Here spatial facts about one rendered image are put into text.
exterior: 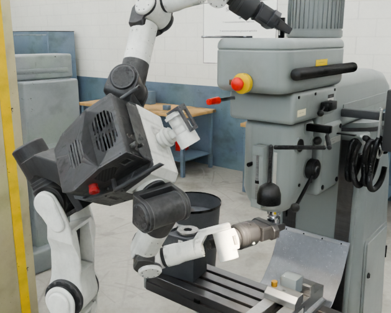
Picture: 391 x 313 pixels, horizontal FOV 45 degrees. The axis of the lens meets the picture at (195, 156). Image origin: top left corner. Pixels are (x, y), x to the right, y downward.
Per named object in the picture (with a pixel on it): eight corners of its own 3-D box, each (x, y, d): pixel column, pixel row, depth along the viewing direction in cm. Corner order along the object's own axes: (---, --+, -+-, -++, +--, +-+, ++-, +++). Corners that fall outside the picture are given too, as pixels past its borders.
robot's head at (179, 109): (172, 142, 143) (189, 132, 138) (158, 117, 143) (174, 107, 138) (184, 135, 148) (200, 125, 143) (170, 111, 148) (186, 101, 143)
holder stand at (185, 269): (193, 282, 192) (193, 237, 187) (149, 270, 202) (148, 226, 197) (206, 270, 202) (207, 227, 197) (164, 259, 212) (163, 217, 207)
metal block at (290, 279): (295, 296, 166) (295, 281, 164) (280, 290, 170) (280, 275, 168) (301, 290, 170) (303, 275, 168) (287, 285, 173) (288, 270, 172)
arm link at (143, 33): (150, 16, 170) (137, 72, 165) (128, -5, 160) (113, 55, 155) (176, 12, 164) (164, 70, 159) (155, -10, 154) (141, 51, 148)
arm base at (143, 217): (143, 244, 133) (152, 218, 126) (121, 212, 140) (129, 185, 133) (185, 229, 142) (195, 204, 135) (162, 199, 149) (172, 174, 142)
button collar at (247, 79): (249, 94, 137) (249, 73, 135) (231, 93, 140) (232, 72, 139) (252, 94, 138) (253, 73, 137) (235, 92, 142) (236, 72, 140)
